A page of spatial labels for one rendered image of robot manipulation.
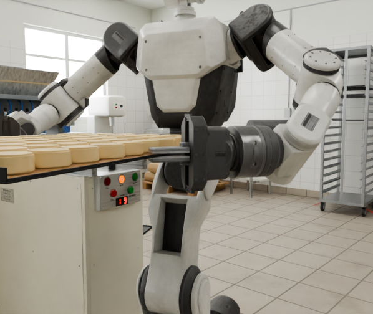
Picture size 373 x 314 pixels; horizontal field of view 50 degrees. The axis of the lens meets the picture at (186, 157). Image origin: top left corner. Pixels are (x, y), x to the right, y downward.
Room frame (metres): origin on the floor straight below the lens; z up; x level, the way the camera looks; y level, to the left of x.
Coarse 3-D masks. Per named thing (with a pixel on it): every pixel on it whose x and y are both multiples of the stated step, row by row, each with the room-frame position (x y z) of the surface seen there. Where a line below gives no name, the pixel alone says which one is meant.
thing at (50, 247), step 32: (0, 192) 1.86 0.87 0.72; (32, 192) 1.71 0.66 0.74; (64, 192) 1.59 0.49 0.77; (0, 224) 1.86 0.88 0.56; (32, 224) 1.71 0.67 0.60; (64, 224) 1.59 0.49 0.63; (96, 224) 1.56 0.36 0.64; (128, 224) 1.72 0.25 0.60; (0, 256) 1.87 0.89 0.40; (32, 256) 1.72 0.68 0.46; (64, 256) 1.59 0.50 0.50; (96, 256) 1.56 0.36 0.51; (128, 256) 1.71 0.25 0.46; (0, 288) 1.88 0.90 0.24; (32, 288) 1.72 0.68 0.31; (64, 288) 1.60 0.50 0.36; (96, 288) 1.56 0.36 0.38; (128, 288) 1.71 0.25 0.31
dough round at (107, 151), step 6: (90, 144) 0.56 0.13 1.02; (96, 144) 0.56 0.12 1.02; (102, 144) 0.56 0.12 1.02; (108, 144) 0.56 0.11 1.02; (114, 144) 0.56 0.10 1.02; (120, 144) 0.56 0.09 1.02; (102, 150) 0.54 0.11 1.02; (108, 150) 0.54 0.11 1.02; (114, 150) 0.54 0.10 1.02; (120, 150) 0.55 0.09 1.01; (102, 156) 0.54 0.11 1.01; (108, 156) 0.54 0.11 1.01; (114, 156) 0.54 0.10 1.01; (120, 156) 0.55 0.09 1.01
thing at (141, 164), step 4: (140, 160) 1.75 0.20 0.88; (144, 160) 1.76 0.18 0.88; (116, 164) 1.84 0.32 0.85; (120, 164) 1.82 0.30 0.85; (124, 164) 1.81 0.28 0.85; (128, 164) 1.79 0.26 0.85; (132, 164) 1.78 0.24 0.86; (136, 164) 1.77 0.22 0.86; (140, 164) 1.75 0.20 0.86; (144, 164) 1.76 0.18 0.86; (140, 168) 1.75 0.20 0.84; (144, 168) 1.76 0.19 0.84
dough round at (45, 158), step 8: (32, 152) 0.44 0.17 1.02; (40, 152) 0.44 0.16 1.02; (48, 152) 0.44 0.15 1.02; (56, 152) 0.44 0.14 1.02; (64, 152) 0.45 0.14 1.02; (40, 160) 0.43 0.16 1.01; (48, 160) 0.44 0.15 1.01; (56, 160) 0.44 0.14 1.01; (64, 160) 0.45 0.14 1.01; (40, 168) 0.44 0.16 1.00; (48, 168) 0.44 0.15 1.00; (56, 168) 0.44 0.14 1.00
